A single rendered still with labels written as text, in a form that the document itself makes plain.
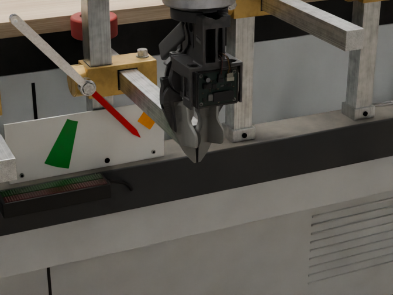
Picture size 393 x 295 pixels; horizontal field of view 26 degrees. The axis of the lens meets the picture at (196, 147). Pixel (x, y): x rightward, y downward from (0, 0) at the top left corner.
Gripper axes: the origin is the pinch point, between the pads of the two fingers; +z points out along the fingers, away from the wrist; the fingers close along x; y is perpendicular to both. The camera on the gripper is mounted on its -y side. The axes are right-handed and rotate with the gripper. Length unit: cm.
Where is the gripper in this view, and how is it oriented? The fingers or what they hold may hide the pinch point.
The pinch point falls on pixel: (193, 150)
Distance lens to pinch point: 113.5
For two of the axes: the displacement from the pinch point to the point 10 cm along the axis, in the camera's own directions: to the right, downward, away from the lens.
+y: 4.0, 3.5, -8.5
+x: 9.2, -1.6, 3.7
